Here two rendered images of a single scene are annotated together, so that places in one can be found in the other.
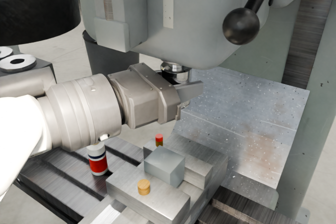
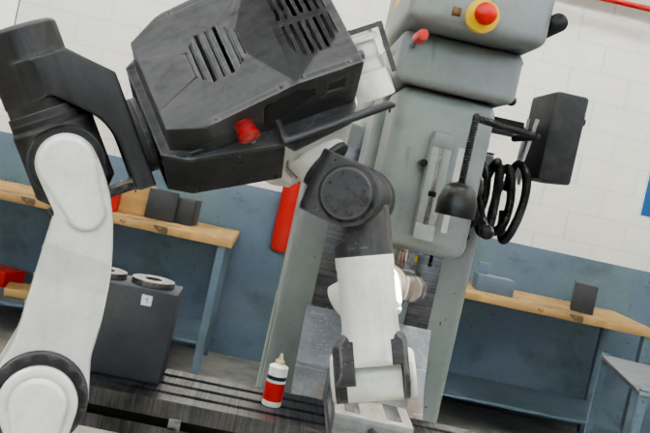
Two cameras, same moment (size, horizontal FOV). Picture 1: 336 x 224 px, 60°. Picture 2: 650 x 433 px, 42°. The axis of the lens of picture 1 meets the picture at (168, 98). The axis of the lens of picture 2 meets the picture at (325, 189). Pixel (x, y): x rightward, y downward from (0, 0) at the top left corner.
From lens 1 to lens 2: 1.49 m
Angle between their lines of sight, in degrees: 46
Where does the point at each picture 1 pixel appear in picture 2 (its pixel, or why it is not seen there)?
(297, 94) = (421, 334)
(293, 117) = (421, 358)
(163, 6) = (442, 221)
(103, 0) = (424, 215)
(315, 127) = (435, 371)
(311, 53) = (431, 292)
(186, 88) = not seen: hidden behind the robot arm
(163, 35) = (439, 237)
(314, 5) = not seen: hidden behind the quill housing
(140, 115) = (409, 290)
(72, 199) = (275, 419)
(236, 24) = (488, 230)
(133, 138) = not seen: outside the picture
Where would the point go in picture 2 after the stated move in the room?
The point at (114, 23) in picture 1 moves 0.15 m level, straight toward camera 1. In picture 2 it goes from (429, 226) to (495, 243)
